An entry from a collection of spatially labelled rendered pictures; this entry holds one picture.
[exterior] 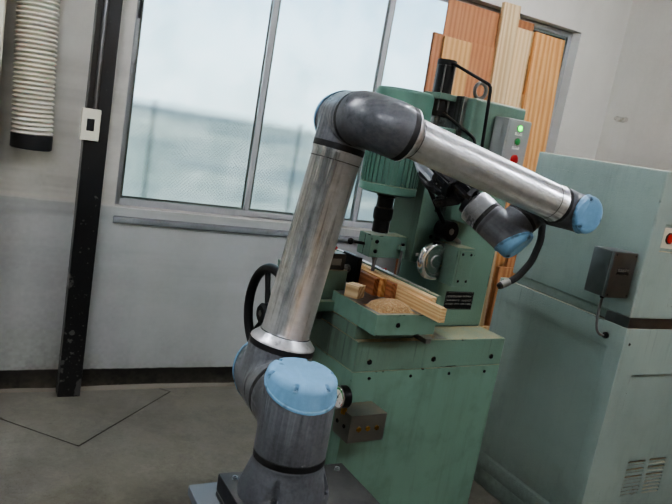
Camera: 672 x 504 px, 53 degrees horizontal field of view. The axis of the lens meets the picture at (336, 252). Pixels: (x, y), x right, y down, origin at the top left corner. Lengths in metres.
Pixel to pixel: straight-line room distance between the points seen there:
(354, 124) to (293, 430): 0.61
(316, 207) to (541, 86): 2.71
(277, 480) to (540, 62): 3.08
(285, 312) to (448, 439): 0.94
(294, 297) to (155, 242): 1.79
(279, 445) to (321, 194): 0.52
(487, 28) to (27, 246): 2.51
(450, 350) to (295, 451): 0.86
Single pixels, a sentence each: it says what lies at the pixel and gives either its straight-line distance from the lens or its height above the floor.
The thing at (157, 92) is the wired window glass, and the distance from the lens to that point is 3.18.
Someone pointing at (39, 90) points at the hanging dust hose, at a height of 1.31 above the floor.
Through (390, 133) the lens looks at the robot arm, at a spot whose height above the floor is 1.37.
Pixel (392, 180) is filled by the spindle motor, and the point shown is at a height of 1.24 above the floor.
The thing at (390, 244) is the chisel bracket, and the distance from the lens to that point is 2.07.
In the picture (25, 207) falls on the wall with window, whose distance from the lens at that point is 3.09.
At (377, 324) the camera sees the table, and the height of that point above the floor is 0.87.
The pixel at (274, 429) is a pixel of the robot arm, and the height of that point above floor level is 0.77.
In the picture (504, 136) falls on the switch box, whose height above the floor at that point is 1.42.
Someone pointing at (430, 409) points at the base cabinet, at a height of 0.57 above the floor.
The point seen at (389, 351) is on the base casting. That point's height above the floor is 0.77.
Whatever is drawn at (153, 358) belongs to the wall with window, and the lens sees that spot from 3.36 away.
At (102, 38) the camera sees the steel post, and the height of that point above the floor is 1.55.
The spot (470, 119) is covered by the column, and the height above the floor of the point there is 1.46.
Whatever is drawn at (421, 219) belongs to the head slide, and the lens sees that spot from 2.07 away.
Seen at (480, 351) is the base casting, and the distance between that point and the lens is 2.18.
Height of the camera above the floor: 1.36
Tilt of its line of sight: 10 degrees down
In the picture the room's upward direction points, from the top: 10 degrees clockwise
